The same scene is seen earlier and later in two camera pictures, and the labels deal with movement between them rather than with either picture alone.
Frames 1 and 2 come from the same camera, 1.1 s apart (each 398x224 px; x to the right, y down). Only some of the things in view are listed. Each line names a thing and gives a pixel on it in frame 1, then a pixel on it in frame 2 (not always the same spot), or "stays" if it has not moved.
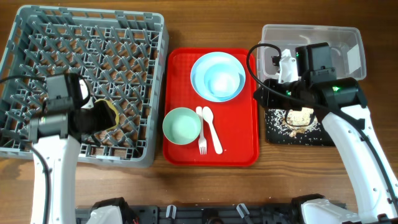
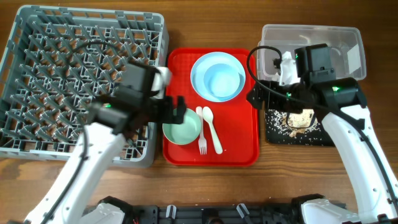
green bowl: (181, 126) stays
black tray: (296, 126) stays
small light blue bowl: (218, 77) stays
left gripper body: (98, 119) -> (149, 110)
